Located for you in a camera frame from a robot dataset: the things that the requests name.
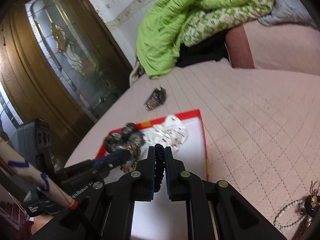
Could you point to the grey furry scrunchie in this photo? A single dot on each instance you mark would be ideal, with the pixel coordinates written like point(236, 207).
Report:
point(129, 135)

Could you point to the pink bolster cushion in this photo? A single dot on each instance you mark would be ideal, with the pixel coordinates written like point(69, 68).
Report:
point(288, 47)

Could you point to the green quilted comforter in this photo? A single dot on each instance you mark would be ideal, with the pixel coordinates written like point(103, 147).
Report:
point(170, 23)

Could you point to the wooden glass door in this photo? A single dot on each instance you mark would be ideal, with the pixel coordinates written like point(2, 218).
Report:
point(60, 64)

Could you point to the red white shallow box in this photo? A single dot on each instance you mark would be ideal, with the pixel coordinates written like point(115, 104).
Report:
point(180, 210)

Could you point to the white cherry print scrunchie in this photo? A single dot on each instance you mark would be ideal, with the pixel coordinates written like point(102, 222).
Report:
point(171, 133)

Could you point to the grey quilted pillow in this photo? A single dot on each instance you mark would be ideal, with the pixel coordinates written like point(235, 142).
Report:
point(287, 12)

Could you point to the white marked tube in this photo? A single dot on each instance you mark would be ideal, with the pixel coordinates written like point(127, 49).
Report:
point(15, 164)

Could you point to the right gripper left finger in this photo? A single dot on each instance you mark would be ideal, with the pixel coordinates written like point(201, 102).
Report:
point(106, 213)

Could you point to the white pearl bracelet green bead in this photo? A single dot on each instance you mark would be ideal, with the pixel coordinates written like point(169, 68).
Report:
point(291, 216)

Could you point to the brown hair claw clip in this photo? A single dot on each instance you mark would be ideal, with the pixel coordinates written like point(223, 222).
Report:
point(157, 98)

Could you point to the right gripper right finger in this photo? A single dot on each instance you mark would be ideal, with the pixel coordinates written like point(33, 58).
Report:
point(214, 210)

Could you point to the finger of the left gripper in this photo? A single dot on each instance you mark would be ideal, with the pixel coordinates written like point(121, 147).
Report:
point(112, 160)

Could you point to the black small scrunchie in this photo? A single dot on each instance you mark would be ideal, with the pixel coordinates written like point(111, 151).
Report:
point(159, 166)

